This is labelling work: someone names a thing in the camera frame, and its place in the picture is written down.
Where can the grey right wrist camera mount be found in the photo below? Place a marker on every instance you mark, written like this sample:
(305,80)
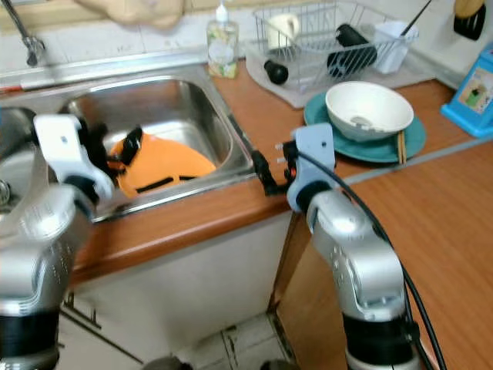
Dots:
(316,146)

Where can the stainless steel double sink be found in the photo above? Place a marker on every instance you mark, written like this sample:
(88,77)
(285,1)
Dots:
(185,104)

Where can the chrome sink faucet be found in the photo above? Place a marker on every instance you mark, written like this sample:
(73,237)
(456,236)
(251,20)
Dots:
(33,50)

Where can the cream ceramic mug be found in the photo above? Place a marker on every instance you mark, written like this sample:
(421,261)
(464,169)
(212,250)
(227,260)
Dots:
(281,31)

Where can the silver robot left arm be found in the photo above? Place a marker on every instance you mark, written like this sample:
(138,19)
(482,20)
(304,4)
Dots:
(38,262)

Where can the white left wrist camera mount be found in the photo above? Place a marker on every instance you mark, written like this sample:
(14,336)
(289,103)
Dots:
(62,146)

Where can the silver metal fork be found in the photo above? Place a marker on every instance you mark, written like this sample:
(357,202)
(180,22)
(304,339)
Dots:
(360,121)

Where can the white cabinet front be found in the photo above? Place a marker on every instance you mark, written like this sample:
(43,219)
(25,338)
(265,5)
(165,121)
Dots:
(200,285)

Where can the blue plastic utensil box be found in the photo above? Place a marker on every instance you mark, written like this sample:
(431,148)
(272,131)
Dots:
(470,92)

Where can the clear dish soap pump bottle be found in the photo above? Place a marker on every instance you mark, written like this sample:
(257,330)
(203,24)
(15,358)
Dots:
(222,50)

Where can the teal round plate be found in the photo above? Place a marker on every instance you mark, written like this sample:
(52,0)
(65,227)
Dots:
(320,116)

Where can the beige cloth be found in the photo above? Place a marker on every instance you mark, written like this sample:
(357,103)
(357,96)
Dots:
(131,11)

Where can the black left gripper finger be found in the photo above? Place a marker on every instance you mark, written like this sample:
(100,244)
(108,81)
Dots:
(132,145)

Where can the black bottle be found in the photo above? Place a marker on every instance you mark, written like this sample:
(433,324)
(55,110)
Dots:
(350,46)

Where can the white ceramic bowl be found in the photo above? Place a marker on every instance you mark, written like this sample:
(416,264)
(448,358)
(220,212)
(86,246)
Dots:
(366,100)

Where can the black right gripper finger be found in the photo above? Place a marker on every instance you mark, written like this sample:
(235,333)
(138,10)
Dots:
(266,173)

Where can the orange plastic cutting board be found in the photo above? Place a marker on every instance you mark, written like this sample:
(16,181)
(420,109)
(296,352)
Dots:
(177,166)

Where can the wooden chopstick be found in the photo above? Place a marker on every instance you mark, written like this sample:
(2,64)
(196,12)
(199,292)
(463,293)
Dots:
(402,148)

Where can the white plastic utensil cup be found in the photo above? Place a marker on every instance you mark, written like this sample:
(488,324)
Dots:
(393,46)

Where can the grey drying mat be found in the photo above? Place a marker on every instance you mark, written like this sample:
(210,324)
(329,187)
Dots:
(300,96)

